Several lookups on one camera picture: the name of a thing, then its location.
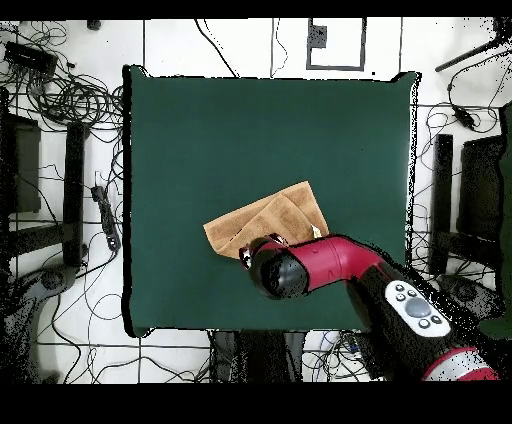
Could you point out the black rod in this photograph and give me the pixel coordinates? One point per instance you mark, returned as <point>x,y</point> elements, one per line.
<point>468,54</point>

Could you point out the black stand bar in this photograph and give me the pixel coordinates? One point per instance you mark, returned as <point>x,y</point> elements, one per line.
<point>74,192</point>
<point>442,200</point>

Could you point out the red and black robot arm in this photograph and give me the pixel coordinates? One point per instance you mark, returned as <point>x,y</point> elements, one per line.
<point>328,260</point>

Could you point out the flat black device box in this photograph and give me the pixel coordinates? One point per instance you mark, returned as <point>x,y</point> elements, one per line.
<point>30,58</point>

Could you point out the black power strip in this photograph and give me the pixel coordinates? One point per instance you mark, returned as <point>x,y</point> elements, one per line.
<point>107,220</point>

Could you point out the orange terry towel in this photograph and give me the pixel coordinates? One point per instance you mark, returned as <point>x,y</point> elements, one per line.
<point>272,216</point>

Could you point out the dark green table cloth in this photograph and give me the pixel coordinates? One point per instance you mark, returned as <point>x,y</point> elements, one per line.
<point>240,128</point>

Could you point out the black flat panel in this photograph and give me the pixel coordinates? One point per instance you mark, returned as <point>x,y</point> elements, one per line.
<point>26,168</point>
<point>480,188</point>

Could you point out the black power adapter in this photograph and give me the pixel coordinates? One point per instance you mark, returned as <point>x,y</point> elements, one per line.
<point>464,118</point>

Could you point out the dark grey stand leg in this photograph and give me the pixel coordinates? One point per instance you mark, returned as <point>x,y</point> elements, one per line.
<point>52,280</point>
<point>470,294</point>

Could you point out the grey rectangular frame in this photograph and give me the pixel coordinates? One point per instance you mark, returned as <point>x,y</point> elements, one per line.
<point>362,44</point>

